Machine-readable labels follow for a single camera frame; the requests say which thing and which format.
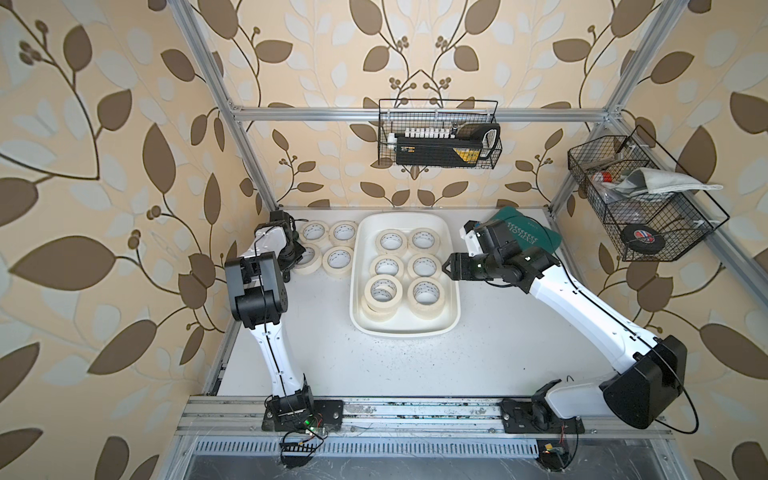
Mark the black yellow box in basket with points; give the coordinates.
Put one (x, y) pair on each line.
(447, 153)

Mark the black wire basket wall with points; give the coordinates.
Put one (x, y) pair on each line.
(684, 218)
(468, 119)

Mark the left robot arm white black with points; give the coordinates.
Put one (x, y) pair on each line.
(256, 283)

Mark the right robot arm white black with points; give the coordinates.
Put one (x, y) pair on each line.
(647, 371)

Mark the white plastic storage tray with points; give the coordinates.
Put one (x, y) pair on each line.
(404, 324)

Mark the green plastic tool case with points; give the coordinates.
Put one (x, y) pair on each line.
(527, 231)

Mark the black wire basket back wall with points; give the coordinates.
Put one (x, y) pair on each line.
(468, 119)

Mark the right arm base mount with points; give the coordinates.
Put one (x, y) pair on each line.
(527, 416)

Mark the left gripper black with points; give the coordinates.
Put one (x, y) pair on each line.
(288, 247)

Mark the black tape roll red label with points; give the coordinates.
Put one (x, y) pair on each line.
(642, 239)

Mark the aluminium front rail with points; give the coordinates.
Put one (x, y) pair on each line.
(474, 417)

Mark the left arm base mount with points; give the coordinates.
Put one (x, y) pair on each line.
(302, 412)

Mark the masking tape stack front left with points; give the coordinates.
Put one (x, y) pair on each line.
(382, 297)

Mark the masking tape roll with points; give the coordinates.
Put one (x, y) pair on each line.
(391, 242)
(424, 240)
(421, 266)
(310, 261)
(343, 233)
(337, 261)
(388, 265)
(426, 298)
(314, 232)

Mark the black wire basket right wall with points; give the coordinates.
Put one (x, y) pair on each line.
(684, 218)

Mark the grey folded cloth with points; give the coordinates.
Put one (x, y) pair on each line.
(647, 181)

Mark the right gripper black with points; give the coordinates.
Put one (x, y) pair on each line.
(459, 266)

